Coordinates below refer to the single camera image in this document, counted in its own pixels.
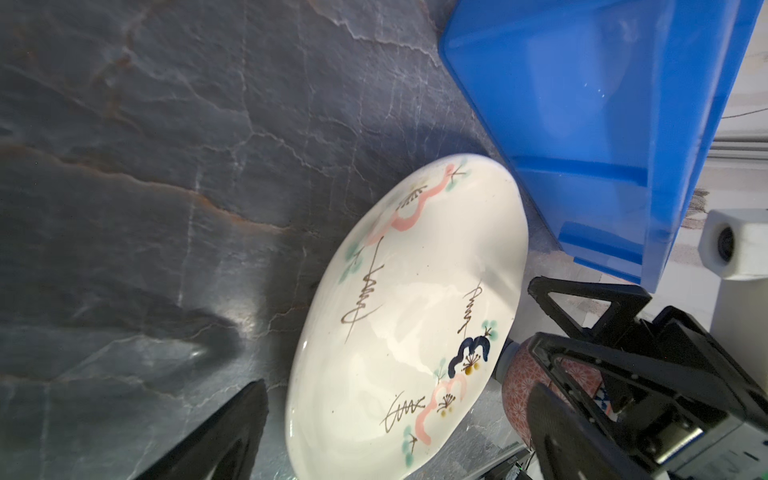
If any red patterned bottom bowl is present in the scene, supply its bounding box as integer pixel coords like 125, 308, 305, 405
499, 338, 617, 449

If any blue plastic bin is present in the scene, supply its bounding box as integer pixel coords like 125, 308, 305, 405
439, 0, 762, 291

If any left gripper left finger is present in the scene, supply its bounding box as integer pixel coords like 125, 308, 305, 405
138, 380, 269, 479

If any cream plum blossom plate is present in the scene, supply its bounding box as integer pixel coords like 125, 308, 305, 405
285, 154, 529, 479

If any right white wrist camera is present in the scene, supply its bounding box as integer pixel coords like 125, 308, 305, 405
698, 209, 767, 389

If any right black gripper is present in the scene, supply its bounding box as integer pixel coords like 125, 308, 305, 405
527, 276, 767, 479

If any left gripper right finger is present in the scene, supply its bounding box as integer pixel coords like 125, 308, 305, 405
526, 384, 651, 480

